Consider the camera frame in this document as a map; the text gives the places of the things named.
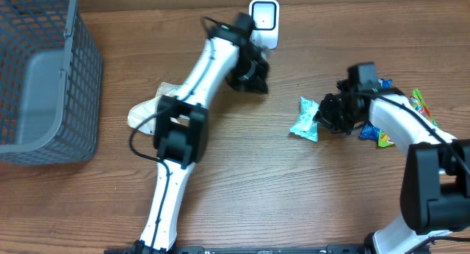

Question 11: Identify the green gummy candy bag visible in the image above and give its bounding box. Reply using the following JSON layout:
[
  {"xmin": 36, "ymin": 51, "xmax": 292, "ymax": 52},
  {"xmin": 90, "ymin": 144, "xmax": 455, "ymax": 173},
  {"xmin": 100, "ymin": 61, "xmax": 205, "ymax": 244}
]
[{"xmin": 369, "ymin": 89, "xmax": 438, "ymax": 152}]

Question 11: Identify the white barcode scanner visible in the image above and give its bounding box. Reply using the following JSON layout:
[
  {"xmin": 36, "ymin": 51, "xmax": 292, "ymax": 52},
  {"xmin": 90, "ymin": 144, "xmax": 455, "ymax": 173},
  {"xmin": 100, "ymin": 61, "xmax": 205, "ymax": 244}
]
[{"xmin": 249, "ymin": 0, "xmax": 280, "ymax": 50}]

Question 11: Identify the blue cookie pack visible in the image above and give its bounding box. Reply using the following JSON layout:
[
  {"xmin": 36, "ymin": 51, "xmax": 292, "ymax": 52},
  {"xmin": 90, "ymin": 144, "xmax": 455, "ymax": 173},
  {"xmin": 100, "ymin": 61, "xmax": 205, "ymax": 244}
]
[{"xmin": 358, "ymin": 77, "xmax": 394, "ymax": 141}]

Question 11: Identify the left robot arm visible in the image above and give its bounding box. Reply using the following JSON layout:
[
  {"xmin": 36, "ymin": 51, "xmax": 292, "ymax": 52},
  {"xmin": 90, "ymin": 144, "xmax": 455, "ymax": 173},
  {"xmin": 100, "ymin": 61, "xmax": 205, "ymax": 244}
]
[{"xmin": 129, "ymin": 13, "xmax": 270, "ymax": 253}]

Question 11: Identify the beige snack bag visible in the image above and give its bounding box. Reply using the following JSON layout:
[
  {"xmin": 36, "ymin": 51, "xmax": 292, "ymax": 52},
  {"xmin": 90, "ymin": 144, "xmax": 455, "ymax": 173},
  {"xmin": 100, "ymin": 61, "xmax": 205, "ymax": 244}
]
[{"xmin": 127, "ymin": 82, "xmax": 181, "ymax": 135}]

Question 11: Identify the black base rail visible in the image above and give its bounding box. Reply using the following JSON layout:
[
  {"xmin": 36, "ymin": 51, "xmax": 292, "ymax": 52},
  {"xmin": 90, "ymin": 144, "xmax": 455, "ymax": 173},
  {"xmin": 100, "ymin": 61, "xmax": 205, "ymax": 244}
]
[{"xmin": 104, "ymin": 245, "xmax": 431, "ymax": 254}]

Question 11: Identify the mint green snack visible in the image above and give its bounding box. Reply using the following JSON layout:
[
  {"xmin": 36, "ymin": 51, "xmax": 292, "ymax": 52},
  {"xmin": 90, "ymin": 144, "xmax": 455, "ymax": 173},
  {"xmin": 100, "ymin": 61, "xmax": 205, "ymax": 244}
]
[{"xmin": 290, "ymin": 97, "xmax": 319, "ymax": 142}]

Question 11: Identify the dark grey plastic basket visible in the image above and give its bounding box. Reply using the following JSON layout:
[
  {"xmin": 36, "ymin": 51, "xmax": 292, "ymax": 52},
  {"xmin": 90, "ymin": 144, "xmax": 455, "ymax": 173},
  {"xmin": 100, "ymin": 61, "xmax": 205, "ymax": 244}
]
[{"xmin": 1, "ymin": 0, "xmax": 104, "ymax": 165}]

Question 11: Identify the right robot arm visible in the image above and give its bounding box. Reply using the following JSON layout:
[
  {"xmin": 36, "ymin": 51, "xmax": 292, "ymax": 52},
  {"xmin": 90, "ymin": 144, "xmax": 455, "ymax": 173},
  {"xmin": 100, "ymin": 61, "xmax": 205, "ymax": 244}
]
[{"xmin": 314, "ymin": 62, "xmax": 469, "ymax": 254}]

